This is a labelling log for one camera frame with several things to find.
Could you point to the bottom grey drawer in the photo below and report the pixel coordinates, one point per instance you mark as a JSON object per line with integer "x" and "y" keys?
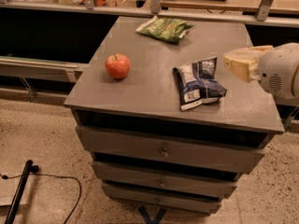
{"x": 161, "y": 198}

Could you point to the grey side shelf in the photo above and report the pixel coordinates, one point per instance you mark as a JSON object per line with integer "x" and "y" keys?
{"x": 41, "y": 69}

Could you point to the middle grey drawer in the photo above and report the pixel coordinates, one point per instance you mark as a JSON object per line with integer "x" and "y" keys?
{"x": 163, "y": 180}

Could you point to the metal railing frame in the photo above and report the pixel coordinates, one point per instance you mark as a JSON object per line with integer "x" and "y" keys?
{"x": 150, "y": 8}

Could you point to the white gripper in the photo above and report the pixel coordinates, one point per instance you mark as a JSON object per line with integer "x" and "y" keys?
{"x": 277, "y": 68}

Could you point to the top grey drawer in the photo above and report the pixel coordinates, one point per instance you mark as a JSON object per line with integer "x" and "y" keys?
{"x": 223, "y": 158}

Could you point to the blue chip bag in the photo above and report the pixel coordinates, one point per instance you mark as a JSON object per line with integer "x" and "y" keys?
{"x": 197, "y": 84}

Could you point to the grey drawer cabinet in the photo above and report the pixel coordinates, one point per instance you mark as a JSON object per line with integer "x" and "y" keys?
{"x": 146, "y": 101}

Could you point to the green chip bag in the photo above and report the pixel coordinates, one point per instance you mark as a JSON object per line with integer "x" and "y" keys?
{"x": 165, "y": 29}

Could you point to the grey drawer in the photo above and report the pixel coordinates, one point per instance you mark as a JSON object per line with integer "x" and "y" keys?
{"x": 163, "y": 180}
{"x": 223, "y": 158}
{"x": 161, "y": 198}

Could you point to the black pole on floor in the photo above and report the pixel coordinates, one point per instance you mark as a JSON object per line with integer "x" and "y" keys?
{"x": 13, "y": 209}

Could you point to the red apple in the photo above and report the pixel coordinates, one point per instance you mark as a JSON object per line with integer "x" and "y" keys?
{"x": 118, "y": 66}

